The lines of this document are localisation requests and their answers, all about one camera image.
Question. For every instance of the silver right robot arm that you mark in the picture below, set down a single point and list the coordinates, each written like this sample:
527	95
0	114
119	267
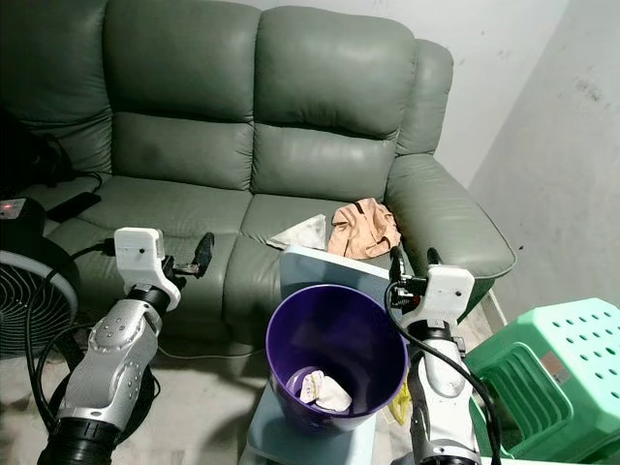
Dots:
441	397

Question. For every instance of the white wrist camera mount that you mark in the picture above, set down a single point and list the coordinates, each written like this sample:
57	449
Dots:
138	255
448	294

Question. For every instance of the grey-green leather sofa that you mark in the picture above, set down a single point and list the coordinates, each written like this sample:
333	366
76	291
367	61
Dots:
271	116

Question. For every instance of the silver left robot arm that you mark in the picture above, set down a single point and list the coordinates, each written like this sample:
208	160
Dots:
111	363

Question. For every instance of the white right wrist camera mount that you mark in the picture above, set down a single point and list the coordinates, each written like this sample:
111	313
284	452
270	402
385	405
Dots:
448	294

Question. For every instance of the purple plastic rubbish bin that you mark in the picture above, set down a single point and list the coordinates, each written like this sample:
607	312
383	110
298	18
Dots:
339	334

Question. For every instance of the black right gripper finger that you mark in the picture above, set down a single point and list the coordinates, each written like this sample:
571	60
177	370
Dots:
395	267
429	262

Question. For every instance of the green plastic stool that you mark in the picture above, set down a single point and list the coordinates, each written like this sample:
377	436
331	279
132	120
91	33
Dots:
557	373

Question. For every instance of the black bag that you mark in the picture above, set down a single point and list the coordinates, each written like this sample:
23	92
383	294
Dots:
29	155

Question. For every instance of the yellow plastic bag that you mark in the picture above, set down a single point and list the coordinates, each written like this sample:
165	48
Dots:
400	402

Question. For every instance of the beige crumpled cloth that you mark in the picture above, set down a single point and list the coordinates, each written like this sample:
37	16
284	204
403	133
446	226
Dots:
363	230

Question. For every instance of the black power adapter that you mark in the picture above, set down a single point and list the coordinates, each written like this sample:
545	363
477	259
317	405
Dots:
73	205

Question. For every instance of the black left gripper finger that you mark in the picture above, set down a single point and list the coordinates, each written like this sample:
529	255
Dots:
205	254

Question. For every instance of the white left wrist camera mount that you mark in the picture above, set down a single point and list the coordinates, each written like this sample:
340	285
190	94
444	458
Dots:
138	255

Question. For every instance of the black standing fan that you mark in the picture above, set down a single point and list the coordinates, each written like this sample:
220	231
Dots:
19	291

